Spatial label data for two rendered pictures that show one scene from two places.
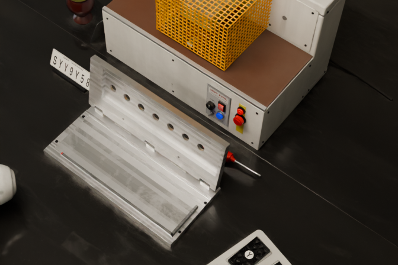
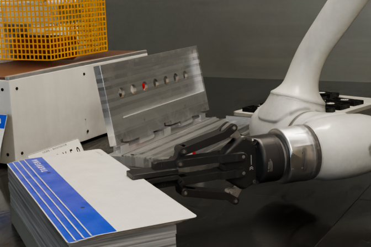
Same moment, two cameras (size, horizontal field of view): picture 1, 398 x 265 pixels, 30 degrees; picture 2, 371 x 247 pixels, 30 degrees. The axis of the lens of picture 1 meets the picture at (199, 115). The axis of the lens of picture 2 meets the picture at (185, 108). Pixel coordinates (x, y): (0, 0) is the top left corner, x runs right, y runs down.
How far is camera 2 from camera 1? 251 cm
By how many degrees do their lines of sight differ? 86
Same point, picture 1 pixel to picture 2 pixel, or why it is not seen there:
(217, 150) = (191, 63)
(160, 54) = (72, 80)
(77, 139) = (168, 154)
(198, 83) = not seen: hidden behind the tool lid
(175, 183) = (204, 125)
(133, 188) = not seen: hidden behind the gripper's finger
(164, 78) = (78, 120)
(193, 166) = (193, 101)
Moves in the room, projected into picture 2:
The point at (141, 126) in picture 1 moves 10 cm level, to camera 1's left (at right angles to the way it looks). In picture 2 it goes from (157, 107) to (160, 114)
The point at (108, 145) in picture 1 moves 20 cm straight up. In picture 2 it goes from (170, 145) to (167, 55)
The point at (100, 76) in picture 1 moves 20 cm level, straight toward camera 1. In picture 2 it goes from (114, 81) to (201, 73)
